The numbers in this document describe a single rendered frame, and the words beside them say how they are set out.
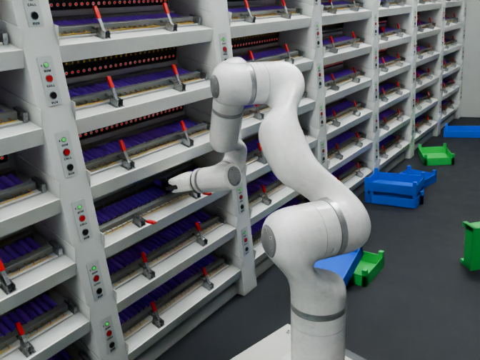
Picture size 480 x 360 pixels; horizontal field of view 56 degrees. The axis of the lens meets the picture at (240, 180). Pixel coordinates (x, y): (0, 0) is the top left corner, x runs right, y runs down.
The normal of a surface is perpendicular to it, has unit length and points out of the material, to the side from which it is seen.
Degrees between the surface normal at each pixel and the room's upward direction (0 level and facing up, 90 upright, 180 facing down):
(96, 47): 108
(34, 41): 90
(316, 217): 36
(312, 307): 86
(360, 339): 0
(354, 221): 62
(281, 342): 5
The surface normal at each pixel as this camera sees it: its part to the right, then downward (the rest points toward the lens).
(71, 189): 0.79, 0.12
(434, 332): -0.11, -0.94
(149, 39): 0.78, 0.40
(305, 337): -0.62, 0.25
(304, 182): -0.25, 0.64
